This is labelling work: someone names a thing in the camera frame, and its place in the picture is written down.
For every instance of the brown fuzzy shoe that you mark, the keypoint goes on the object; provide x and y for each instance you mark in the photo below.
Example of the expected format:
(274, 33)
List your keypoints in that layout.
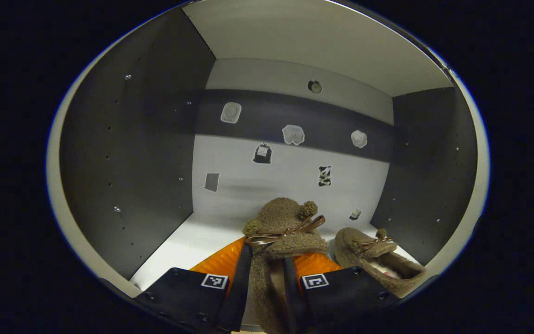
(355, 250)
(281, 218)

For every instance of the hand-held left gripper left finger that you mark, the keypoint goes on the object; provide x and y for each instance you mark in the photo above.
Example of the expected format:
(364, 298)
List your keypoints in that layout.
(241, 287)

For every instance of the white shoe cabinet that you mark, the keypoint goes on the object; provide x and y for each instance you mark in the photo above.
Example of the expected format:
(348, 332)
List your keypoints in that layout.
(295, 37)

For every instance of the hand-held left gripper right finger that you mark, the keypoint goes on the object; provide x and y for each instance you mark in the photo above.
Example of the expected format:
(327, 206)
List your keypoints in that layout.
(291, 292)

